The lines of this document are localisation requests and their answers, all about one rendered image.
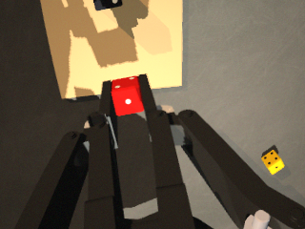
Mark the red die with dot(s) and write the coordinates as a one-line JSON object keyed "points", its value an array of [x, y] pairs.
{"points": [[126, 95]]}

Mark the yellow die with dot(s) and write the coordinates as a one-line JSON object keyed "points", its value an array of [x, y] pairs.
{"points": [[273, 161]]}

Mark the tan flat mat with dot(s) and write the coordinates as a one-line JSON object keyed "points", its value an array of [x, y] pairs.
{"points": [[89, 46]]}

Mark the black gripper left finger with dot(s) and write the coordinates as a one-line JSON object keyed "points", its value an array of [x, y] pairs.
{"points": [[54, 198]]}

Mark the black die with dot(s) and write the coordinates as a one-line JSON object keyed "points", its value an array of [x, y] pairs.
{"points": [[106, 4]]}

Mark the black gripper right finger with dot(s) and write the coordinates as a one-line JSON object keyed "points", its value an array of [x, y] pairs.
{"points": [[247, 199]]}

